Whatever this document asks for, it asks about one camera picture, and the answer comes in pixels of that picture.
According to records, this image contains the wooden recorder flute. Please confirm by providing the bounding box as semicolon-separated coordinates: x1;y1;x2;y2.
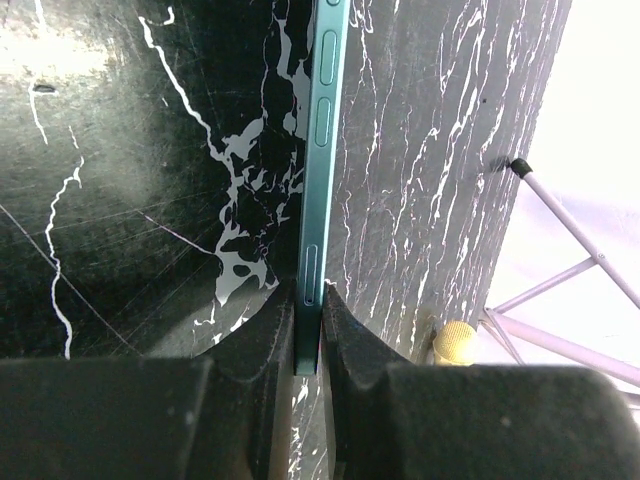
433;320;478;366

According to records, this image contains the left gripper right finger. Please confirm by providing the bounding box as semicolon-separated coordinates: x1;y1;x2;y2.
321;287;639;479

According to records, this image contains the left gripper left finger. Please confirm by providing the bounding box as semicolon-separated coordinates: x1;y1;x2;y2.
1;281;295;479

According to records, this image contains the white perforated music stand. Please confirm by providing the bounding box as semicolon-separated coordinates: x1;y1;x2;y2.
477;159;639;415

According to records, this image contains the black smartphone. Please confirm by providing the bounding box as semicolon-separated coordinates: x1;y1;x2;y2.
293;0;351;376

